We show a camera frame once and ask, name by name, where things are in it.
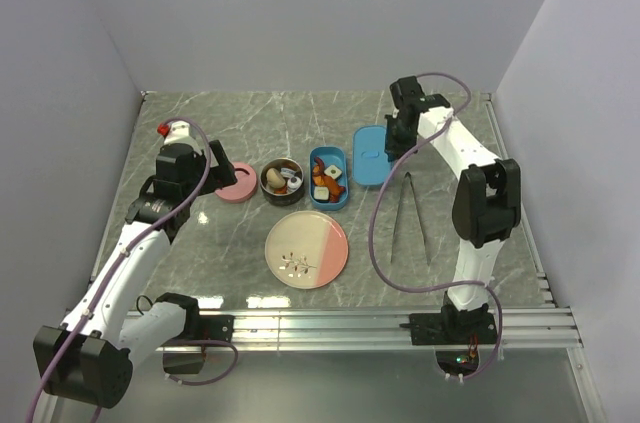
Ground blue lunch box lid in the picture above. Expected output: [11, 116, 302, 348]
[352, 125, 392, 187]

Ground white round rice cake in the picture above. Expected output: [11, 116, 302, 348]
[280, 168, 295, 178]

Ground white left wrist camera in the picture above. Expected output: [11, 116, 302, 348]
[157, 120, 197, 148]

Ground beige round bun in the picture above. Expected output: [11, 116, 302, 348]
[266, 167, 286, 190]

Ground sushi roll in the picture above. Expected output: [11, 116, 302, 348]
[313, 186, 331, 202]
[324, 165, 343, 180]

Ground pink round lid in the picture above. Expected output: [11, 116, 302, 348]
[214, 162, 258, 203]

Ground aluminium front rail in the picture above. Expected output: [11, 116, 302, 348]
[49, 306, 584, 354]

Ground steel serving tongs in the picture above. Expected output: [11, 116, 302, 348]
[391, 171, 431, 265]

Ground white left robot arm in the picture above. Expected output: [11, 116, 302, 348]
[33, 140, 236, 408]

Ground dark red octopus sausage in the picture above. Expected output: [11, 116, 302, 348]
[314, 157, 325, 172]

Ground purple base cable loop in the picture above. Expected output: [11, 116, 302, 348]
[167, 338, 242, 387]

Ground round steel bowl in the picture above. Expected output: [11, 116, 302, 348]
[259, 158, 306, 206]

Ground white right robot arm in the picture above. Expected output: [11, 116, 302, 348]
[385, 76, 521, 343]

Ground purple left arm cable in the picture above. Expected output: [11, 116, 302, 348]
[24, 116, 211, 423]

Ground pink and cream plate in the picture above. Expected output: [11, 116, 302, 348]
[264, 211, 349, 290]

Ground orange fried shrimp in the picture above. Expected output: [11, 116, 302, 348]
[312, 165, 325, 187]

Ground blue lunch box base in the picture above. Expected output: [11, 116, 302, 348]
[309, 146, 349, 211]

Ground red chicken drumstick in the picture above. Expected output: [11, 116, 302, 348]
[325, 178, 346, 199]

